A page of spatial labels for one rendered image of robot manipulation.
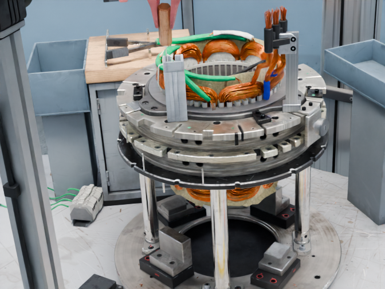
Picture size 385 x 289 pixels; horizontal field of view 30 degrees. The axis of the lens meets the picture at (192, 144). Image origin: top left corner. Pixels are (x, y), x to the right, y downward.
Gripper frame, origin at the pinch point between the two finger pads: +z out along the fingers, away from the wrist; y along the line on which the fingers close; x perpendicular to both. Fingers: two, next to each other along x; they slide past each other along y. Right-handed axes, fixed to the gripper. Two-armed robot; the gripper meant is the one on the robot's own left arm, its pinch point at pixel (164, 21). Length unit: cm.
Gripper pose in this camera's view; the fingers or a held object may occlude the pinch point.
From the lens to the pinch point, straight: 93.8
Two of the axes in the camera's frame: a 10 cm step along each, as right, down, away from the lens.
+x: 0.7, -4.4, 8.9
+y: 10.0, 0.6, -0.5
